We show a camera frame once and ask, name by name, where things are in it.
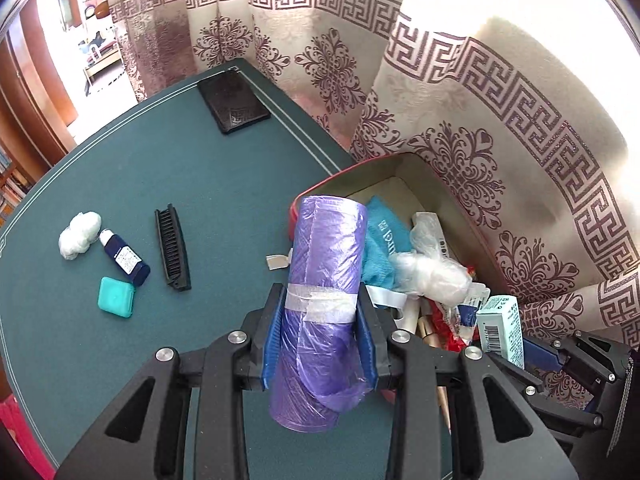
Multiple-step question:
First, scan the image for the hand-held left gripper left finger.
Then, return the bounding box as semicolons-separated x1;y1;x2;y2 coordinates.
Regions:
52;282;287;480

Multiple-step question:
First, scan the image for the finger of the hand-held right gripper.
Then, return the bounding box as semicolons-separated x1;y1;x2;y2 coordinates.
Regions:
522;330;632;386
486;351;608;433

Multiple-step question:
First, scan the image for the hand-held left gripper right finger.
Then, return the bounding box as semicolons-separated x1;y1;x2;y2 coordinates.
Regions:
356;287;581;480

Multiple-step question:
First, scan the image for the small teal white box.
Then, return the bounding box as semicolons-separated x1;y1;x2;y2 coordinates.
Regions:
475;295;526;371

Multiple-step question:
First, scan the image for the gold cosmetic tube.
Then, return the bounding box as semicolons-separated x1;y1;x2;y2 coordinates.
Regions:
417;317;453;433

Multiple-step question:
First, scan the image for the red snack packet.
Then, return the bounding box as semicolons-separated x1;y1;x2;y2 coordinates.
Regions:
430;305;476;356

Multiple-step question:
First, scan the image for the purple garbage bag roll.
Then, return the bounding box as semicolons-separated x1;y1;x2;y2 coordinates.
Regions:
267;194;376;433

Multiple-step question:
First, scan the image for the large white plastic bag bundle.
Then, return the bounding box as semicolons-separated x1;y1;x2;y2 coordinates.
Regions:
387;211;473;307

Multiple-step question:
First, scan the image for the teal towel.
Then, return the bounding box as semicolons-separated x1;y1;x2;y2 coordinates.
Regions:
361;196;418;291

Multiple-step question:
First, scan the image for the red tin box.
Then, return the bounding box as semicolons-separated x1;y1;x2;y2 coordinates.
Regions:
286;152;526;351

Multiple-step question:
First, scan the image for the green felt desktop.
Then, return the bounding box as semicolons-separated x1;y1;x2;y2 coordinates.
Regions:
0;57;451;480

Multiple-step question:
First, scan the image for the black folding comb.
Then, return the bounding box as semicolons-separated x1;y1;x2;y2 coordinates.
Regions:
154;203;192;292

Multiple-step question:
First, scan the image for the teal plastic case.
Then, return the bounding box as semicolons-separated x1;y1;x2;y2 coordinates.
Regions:
97;276;136;320

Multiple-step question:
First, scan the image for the dark blue bottle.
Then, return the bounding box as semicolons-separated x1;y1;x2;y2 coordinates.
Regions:
98;228;151;288

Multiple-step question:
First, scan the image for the small white plastic bag bundle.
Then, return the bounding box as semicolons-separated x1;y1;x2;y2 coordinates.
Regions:
58;211;103;261

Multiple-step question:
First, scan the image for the black wallet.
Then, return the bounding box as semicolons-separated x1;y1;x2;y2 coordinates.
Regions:
196;69;272;136

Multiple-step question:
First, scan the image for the patterned beige curtain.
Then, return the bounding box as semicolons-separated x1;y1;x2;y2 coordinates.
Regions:
102;0;640;411

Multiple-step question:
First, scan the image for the pink cloth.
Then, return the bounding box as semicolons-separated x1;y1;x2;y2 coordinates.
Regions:
0;395;56;480

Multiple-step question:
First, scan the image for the wooden bookshelf with books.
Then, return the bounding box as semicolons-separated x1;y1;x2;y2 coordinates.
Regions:
0;145;31;216

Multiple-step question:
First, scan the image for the striped braided strap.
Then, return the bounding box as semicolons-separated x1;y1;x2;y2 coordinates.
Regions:
612;355;639;453

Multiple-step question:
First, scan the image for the wooden door frame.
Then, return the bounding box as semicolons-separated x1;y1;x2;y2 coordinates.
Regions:
0;10;78;168

